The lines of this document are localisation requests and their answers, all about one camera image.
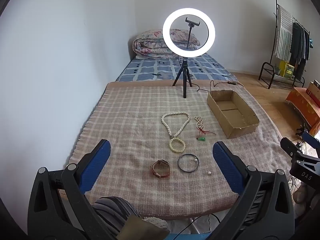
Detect folded floral quilt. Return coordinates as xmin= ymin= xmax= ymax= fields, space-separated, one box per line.
xmin=132 ymin=29 xmax=201 ymax=60

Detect tangle of floor cables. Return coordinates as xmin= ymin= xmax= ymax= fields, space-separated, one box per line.
xmin=287 ymin=176 xmax=298 ymax=194

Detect cardboard box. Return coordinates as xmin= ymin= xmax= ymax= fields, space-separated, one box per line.
xmin=206 ymin=90 xmax=260 ymax=139

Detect red string green pendant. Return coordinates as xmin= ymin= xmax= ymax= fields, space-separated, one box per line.
xmin=196 ymin=127 xmax=217 ymax=142

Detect person's striped trouser leg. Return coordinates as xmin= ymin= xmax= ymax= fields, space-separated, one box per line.
xmin=92 ymin=196 xmax=141 ymax=240

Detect orange cloth covered table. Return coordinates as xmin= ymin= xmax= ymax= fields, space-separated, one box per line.
xmin=285 ymin=87 xmax=320 ymax=133

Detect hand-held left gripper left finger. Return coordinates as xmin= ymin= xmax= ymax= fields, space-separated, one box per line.
xmin=27 ymin=139 xmax=112 ymax=240

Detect pale jade bead bracelet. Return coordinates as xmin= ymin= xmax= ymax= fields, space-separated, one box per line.
xmin=169 ymin=136 xmax=186 ymax=153

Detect black clothes rack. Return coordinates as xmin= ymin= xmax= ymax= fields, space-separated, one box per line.
xmin=258 ymin=0 xmax=312 ymax=89

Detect white shell necklace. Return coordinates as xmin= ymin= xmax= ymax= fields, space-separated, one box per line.
xmin=161 ymin=112 xmax=190 ymax=139

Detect striped towel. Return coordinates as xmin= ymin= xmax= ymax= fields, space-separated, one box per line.
xmin=274 ymin=5 xmax=294 ymax=60

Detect beige plaid blanket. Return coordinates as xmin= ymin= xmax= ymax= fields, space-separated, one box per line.
xmin=67 ymin=80 xmax=293 ymax=218

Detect white ring light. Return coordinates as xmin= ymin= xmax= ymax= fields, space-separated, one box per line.
xmin=162 ymin=8 xmax=216 ymax=58

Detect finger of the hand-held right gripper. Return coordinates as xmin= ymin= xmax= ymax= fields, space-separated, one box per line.
xmin=280 ymin=137 xmax=304 ymax=161
xmin=301 ymin=131 xmax=320 ymax=153

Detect black ring light cable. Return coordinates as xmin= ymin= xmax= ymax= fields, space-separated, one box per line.
xmin=192 ymin=80 xmax=244 ymax=93

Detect black phone holder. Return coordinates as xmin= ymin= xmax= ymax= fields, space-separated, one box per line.
xmin=185 ymin=17 xmax=201 ymax=51

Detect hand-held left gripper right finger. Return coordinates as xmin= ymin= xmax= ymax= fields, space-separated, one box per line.
xmin=212 ymin=141 xmax=295 ymax=240

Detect dark hanging clothes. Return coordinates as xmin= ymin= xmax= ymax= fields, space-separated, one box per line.
xmin=289 ymin=22 xmax=311 ymax=79

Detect brown box with dark book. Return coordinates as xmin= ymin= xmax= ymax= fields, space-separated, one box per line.
xmin=307 ymin=80 xmax=320 ymax=102

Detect olive cloth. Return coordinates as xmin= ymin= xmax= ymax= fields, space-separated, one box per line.
xmin=119 ymin=214 xmax=171 ymax=240

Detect brown leather watch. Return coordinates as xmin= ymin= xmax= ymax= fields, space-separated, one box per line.
xmin=150 ymin=159 xmax=171 ymax=179

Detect blue patterned mattress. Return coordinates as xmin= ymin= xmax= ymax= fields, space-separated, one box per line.
xmin=115 ymin=54 xmax=238 ymax=82

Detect black bangle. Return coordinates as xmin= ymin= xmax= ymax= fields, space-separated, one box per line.
xmin=177 ymin=154 xmax=200 ymax=173

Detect yellow crate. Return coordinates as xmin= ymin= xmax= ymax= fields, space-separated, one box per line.
xmin=278 ymin=60 xmax=295 ymax=78

